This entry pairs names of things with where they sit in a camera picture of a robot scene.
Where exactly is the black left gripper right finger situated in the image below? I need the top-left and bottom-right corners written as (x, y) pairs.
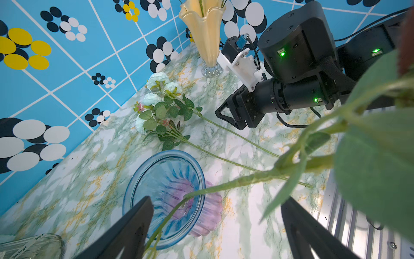
top-left (281, 197), bottom-right (358, 259)

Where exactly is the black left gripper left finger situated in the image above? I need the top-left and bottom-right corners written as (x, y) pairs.
top-left (77, 196), bottom-right (154, 259)

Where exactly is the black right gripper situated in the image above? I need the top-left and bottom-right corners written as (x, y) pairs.
top-left (215, 85), bottom-right (268, 131)

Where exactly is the white blue flower stem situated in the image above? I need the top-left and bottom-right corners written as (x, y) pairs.
top-left (134, 109), bottom-right (314, 188)

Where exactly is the purple blue glass vase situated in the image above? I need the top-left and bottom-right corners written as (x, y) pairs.
top-left (122, 150), bottom-right (223, 250)

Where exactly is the clear ribbed glass vase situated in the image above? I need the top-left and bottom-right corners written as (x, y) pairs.
top-left (1, 233), bottom-right (65, 259)

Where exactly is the white blue flower bunch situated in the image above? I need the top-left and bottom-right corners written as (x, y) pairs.
top-left (134, 72), bottom-right (278, 157)

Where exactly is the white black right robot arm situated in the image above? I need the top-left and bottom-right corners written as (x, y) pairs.
top-left (215, 1), bottom-right (407, 130)

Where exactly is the yellow fluted glass vase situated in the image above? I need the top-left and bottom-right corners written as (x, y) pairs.
top-left (179, 0), bottom-right (225, 78)

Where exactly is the red rose stem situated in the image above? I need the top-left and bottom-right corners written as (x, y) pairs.
top-left (146, 9), bottom-right (414, 257)

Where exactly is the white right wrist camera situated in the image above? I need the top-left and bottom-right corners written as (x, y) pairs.
top-left (217, 33), bottom-right (267, 93)

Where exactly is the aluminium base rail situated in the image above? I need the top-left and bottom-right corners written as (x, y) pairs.
top-left (318, 171), bottom-right (414, 259)

